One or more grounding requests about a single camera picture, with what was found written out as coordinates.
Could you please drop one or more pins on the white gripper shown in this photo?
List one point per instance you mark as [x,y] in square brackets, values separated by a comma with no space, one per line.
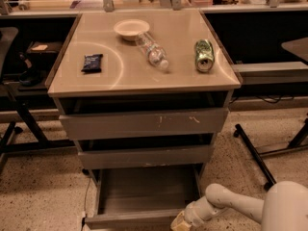
[192,212]

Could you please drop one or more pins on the grey bottom drawer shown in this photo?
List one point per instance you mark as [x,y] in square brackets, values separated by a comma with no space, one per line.
[143,196]

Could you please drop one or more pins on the grey drawer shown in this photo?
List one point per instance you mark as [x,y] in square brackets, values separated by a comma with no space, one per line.
[143,124]
[147,157]
[143,196]

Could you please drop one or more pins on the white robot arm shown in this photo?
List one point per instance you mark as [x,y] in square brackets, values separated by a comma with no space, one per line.
[285,208]

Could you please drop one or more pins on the grey middle drawer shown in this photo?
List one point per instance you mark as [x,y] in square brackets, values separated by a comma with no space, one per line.
[147,157]

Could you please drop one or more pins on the grey top drawer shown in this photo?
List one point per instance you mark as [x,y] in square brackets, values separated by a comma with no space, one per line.
[143,124]

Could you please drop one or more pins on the grey drawer cabinet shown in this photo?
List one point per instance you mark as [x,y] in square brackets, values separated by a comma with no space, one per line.
[127,81]

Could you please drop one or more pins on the black wheeled stand base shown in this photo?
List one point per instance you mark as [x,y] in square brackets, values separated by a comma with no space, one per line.
[298,142]

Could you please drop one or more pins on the clear plastic water bottle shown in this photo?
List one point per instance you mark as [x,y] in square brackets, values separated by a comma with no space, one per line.
[154,53]

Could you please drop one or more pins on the green soda can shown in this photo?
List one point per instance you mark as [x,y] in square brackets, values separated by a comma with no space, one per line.
[204,58]

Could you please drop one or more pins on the dark blue snack packet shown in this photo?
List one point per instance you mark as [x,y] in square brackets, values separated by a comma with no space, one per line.
[92,63]

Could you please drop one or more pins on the white paper bowl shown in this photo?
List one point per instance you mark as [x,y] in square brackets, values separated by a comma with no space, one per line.
[128,29]

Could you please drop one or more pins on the black box on shelf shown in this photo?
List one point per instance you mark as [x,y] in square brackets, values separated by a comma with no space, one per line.
[44,51]

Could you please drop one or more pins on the black chair frame left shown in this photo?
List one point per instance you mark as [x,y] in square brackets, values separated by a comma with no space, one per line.
[8,34]

